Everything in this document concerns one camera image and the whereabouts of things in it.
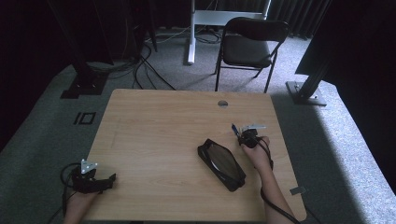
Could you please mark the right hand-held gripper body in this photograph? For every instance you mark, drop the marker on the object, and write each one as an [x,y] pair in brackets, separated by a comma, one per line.
[251,137]

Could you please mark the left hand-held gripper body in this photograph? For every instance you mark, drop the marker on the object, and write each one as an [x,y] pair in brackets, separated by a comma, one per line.
[82,182]

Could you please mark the black pencil case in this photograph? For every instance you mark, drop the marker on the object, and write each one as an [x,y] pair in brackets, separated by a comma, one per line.
[221,164]

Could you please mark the person's right hand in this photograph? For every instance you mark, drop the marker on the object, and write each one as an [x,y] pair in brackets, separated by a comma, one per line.
[259,154]

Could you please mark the person's left hand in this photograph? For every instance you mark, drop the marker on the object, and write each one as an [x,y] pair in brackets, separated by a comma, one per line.
[79,202]

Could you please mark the round grey table grommet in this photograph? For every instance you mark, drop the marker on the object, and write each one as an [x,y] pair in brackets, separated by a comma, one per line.
[222,103]

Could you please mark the black stand with metal base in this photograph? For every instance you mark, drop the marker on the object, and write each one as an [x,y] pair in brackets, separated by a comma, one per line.
[308,88]

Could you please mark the black folding chair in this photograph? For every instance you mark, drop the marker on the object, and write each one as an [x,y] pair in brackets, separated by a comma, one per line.
[249,49]

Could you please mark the dark curtain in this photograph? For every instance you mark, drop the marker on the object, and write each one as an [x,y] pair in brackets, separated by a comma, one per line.
[299,15]

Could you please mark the white desk frame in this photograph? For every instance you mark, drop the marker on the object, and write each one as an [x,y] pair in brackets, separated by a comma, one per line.
[199,21]

